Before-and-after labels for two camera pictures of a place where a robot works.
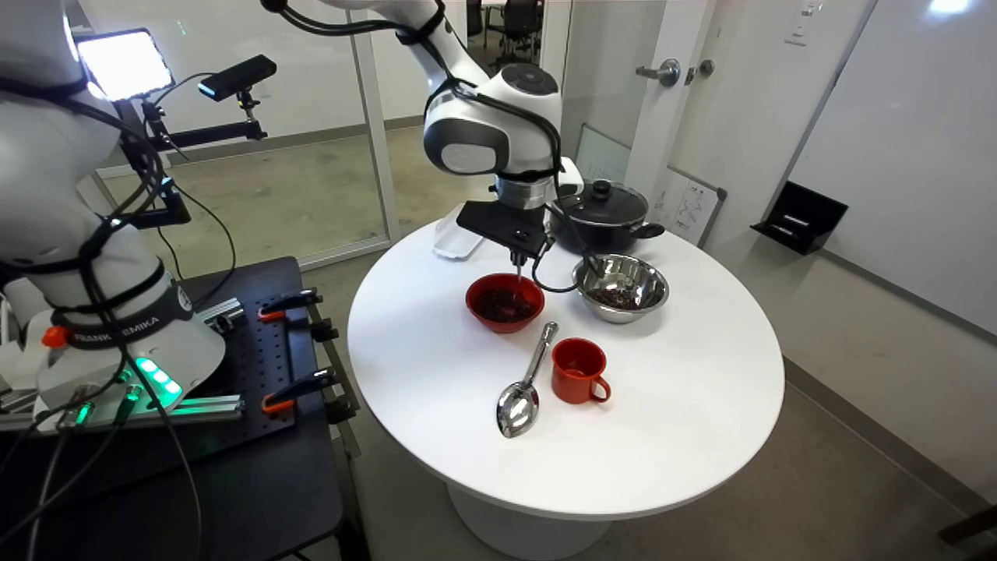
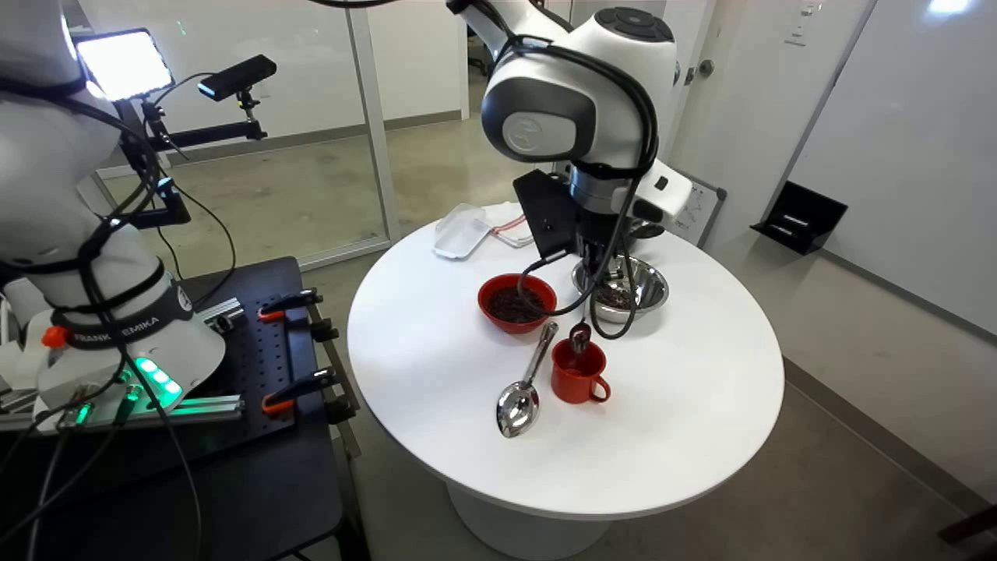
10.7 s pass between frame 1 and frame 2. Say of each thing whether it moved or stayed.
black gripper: moved
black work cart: stayed
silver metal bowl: stayed
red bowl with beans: moved
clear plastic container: stayed
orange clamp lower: stayed
